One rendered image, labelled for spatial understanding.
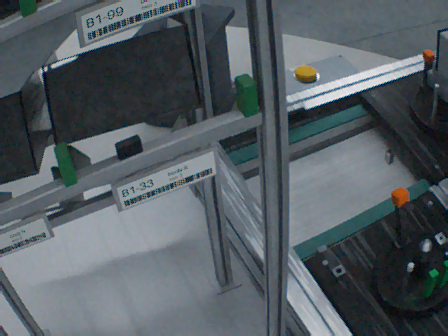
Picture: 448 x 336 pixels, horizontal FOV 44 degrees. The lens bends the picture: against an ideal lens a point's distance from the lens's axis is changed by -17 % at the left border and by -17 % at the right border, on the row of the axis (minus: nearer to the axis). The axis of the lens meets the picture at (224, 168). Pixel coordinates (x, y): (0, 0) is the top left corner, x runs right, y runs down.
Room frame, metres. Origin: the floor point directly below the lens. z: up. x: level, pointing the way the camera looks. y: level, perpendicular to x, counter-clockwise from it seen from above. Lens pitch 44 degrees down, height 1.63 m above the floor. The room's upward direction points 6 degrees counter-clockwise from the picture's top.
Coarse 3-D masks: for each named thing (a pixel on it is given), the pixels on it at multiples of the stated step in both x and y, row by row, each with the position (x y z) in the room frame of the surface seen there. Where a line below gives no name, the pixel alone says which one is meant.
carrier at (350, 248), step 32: (384, 224) 0.53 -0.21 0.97; (416, 224) 0.52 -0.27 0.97; (320, 256) 0.50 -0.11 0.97; (352, 256) 0.49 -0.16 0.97; (384, 256) 0.46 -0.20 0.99; (416, 256) 0.42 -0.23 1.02; (320, 288) 0.45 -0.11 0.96; (352, 288) 0.43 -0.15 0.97; (384, 288) 0.41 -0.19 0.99; (416, 288) 0.39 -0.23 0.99; (352, 320) 0.38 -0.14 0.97; (384, 320) 0.37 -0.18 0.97; (416, 320) 0.35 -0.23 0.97
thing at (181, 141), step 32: (64, 0) 0.34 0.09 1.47; (96, 0) 0.35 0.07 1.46; (0, 32) 0.32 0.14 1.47; (192, 128) 0.38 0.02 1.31; (224, 128) 0.38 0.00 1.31; (128, 160) 0.35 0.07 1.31; (160, 160) 0.36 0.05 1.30; (32, 192) 0.33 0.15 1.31; (64, 192) 0.33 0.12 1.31; (0, 224) 0.31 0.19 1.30
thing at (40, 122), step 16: (32, 80) 0.45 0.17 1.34; (16, 96) 0.38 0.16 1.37; (32, 96) 0.43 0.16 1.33; (0, 112) 0.38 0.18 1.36; (16, 112) 0.38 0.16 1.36; (32, 112) 0.41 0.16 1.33; (0, 128) 0.37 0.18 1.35; (16, 128) 0.37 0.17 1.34; (32, 128) 0.39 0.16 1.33; (48, 128) 0.47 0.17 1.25; (0, 144) 0.36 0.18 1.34; (16, 144) 0.36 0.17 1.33; (32, 144) 0.37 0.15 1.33; (0, 160) 0.36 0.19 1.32; (16, 160) 0.36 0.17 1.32; (32, 160) 0.36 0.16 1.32; (0, 176) 0.35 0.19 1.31; (16, 176) 0.35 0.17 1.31
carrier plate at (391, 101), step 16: (400, 80) 0.86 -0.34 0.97; (416, 80) 0.86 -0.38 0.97; (368, 96) 0.81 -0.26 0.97; (384, 96) 0.81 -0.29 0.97; (400, 96) 0.81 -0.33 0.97; (384, 112) 0.77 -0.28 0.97; (400, 112) 0.77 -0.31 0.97; (400, 128) 0.73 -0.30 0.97; (416, 128) 0.72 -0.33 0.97; (400, 144) 0.70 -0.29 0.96; (416, 144) 0.68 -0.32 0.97; (432, 144) 0.68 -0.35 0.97; (416, 160) 0.66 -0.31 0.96; (432, 160) 0.64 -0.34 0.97; (432, 176) 0.61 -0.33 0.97
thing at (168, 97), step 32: (160, 32) 0.43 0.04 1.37; (64, 64) 0.42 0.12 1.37; (96, 64) 0.42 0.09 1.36; (128, 64) 0.42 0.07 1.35; (160, 64) 0.42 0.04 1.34; (192, 64) 0.42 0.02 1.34; (64, 96) 0.40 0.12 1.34; (96, 96) 0.41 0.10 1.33; (128, 96) 0.41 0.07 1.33; (160, 96) 0.41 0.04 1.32; (192, 96) 0.41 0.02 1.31; (64, 128) 0.39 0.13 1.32; (96, 128) 0.39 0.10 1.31
